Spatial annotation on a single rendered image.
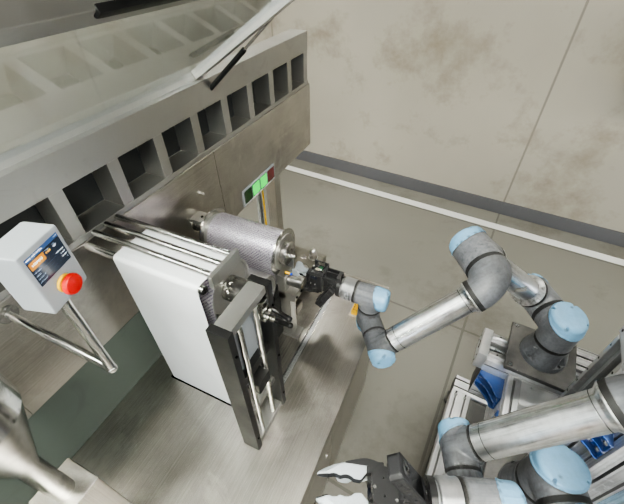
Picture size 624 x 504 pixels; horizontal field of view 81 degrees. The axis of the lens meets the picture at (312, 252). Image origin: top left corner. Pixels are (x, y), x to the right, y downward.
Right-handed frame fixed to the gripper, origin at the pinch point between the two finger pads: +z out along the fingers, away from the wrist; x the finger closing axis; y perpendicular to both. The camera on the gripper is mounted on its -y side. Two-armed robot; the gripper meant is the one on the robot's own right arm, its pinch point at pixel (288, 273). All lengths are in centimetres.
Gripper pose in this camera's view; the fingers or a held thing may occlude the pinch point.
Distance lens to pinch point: 126.9
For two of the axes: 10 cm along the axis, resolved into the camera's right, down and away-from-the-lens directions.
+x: -4.2, 6.2, -6.7
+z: -9.1, -2.8, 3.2
